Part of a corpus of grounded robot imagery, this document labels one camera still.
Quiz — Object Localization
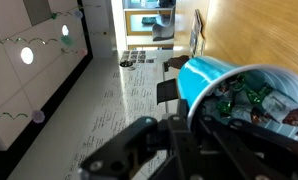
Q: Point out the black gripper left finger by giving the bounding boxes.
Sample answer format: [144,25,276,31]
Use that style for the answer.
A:
[79,116,169,180]

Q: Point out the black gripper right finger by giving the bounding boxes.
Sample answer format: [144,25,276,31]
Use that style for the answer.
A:
[176,98,298,180]

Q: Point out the candies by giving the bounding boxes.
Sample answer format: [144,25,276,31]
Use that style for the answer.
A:
[200,72,298,136]

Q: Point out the teal plastic cup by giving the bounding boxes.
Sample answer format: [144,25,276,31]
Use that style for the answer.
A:
[177,56,298,140]

